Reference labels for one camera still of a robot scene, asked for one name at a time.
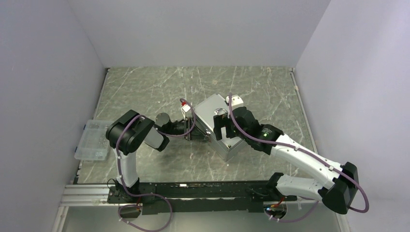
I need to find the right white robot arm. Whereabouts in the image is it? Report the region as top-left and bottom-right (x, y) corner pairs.
(213, 107), (359, 215)

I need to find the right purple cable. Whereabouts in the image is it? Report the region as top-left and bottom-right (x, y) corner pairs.
(227, 93), (370, 223)

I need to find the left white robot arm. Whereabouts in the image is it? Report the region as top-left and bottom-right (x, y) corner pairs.
(105, 110), (209, 203)

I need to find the clear plastic storage box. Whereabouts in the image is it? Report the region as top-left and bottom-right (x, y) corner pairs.
(74, 119), (113, 161)

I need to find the grey metal medicine case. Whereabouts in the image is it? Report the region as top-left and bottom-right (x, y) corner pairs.
(194, 94), (247, 162)

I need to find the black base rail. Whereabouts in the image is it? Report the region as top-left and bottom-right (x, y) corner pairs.
(107, 181), (295, 215)

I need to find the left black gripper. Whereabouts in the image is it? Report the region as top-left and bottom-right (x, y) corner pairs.
(165, 117), (209, 141)

